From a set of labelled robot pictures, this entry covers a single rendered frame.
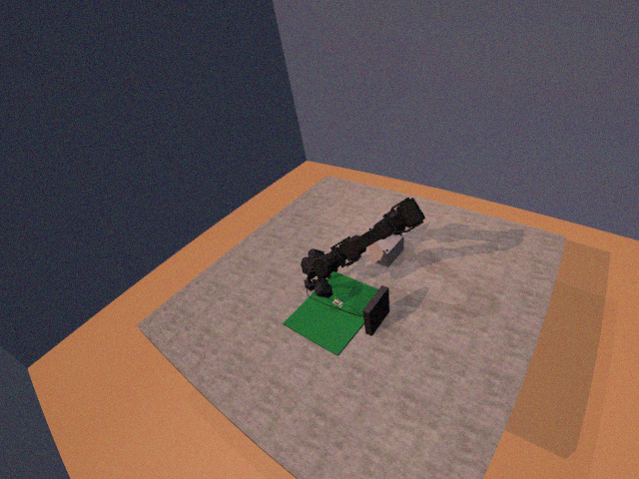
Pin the green circuit board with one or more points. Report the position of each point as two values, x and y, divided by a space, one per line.
329 327

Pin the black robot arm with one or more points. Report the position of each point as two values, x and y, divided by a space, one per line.
408 214

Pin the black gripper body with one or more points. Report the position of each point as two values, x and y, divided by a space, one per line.
322 288

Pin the black cable with plug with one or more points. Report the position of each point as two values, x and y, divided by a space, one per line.
308 282

